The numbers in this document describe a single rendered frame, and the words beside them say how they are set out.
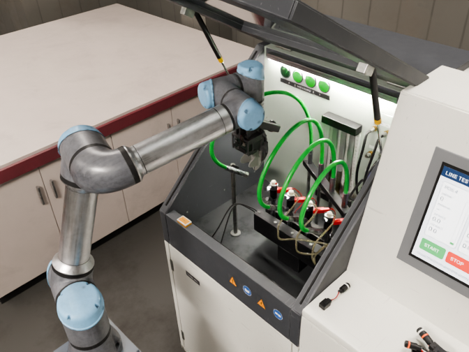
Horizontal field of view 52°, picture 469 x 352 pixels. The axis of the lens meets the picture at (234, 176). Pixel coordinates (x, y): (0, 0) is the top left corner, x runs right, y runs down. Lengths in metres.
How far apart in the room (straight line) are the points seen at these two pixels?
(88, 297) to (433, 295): 0.94
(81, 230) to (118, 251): 1.78
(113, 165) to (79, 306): 0.42
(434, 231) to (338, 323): 0.37
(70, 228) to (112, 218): 1.72
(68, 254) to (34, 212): 1.37
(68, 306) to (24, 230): 1.46
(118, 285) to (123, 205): 0.49
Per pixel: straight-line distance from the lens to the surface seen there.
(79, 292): 1.38
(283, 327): 1.60
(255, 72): 1.33
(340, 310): 1.47
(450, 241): 1.38
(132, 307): 2.79
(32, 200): 2.71
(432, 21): 3.12
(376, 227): 1.47
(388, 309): 1.50
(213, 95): 1.29
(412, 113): 1.34
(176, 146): 1.15
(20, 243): 2.81
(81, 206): 1.30
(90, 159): 1.14
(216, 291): 1.82
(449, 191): 1.33
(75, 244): 1.37
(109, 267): 3.04
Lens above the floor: 2.12
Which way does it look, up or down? 36 degrees down
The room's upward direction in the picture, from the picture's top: 2 degrees counter-clockwise
